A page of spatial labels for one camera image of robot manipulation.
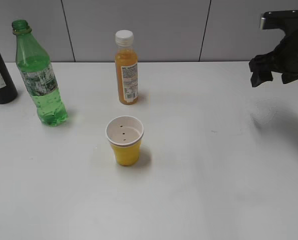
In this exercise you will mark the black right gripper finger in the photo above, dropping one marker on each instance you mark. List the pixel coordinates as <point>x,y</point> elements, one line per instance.
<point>288,76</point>
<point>261,67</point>

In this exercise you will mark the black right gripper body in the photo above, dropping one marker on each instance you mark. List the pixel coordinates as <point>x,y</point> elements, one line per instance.
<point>284,57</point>

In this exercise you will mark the yellow paper cup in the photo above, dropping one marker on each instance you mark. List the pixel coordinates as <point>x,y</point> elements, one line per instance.
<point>124,134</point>

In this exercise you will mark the green sprite bottle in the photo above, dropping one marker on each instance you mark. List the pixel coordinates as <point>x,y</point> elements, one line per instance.
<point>34,65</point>

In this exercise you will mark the orange juice bottle white cap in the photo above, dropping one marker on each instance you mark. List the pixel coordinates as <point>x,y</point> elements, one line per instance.
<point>126,64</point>

